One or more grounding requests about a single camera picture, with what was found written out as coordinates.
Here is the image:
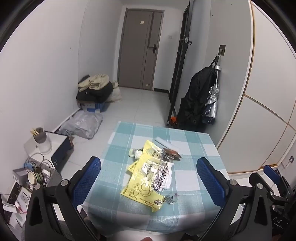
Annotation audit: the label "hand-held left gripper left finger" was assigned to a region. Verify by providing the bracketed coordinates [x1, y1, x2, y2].
[24, 156, 102, 241]

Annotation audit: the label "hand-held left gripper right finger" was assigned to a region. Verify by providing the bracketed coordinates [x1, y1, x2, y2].
[180, 157, 274, 241]

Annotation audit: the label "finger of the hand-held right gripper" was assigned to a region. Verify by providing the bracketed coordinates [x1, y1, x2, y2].
[264, 164, 290, 196]

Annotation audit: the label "small clear wrapper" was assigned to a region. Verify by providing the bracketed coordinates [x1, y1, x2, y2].
[163, 193, 179, 206]

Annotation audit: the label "brown snack wrapper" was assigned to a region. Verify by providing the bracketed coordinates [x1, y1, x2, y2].
[162, 148, 183, 161]

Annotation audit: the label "clear printed plastic wrapper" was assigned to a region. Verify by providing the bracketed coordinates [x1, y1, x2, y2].
[141, 160, 174, 192]

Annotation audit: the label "yellow plastic bag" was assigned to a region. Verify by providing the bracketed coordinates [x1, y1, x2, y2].
[120, 140, 176, 212]

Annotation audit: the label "green white wrapper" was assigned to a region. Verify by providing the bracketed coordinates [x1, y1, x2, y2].
[129, 148, 146, 159]

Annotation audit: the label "white plastic wrapper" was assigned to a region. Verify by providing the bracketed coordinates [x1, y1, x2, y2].
[154, 137, 183, 153]

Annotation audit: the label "grey speckled board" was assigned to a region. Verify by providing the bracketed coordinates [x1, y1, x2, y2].
[47, 170, 63, 187]

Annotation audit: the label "dark blue storage box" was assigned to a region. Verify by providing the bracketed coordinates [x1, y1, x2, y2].
[45, 131, 75, 174]

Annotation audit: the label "green patterned paper cup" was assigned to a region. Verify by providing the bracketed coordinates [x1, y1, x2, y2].
[28, 171, 44, 186]

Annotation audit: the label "white translucent jar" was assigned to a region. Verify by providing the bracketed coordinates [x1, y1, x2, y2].
[37, 133, 52, 153]

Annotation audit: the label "grey plastic parcel bag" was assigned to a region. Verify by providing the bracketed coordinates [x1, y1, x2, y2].
[57, 111, 104, 140]

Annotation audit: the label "blue checked tablecloth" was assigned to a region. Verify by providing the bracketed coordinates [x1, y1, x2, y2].
[82, 121, 228, 239]

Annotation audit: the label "white wardrobe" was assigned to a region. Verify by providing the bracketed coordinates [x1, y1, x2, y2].
[215, 0, 296, 175]

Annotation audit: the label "grey utensil holder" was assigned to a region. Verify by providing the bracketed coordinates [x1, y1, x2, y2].
[33, 127, 46, 144]

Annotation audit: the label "grey box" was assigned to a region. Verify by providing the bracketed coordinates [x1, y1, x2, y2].
[13, 168, 30, 184]

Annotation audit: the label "blue cardboard box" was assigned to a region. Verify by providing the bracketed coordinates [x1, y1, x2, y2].
[77, 100, 109, 113]

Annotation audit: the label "silver folding umbrella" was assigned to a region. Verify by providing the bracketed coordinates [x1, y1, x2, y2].
[202, 65, 222, 125]

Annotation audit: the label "black jacket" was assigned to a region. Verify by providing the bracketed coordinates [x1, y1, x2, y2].
[177, 54, 220, 130]

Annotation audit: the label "black clothes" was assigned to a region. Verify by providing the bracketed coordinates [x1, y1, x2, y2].
[76, 75, 114, 103]

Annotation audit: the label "white tote bag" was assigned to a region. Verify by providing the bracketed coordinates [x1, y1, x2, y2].
[107, 81, 122, 103]

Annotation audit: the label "beige cloth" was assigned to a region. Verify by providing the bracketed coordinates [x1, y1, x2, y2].
[78, 74, 110, 92]

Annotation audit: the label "grey door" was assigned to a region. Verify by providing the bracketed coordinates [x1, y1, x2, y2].
[117, 8, 164, 91]

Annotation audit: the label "black cables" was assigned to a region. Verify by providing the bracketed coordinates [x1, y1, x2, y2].
[27, 155, 56, 184]

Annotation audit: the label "red cable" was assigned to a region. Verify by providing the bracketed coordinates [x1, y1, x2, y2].
[14, 202, 26, 215]

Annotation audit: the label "black metal door frame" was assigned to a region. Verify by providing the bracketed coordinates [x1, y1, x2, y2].
[166, 0, 193, 127]

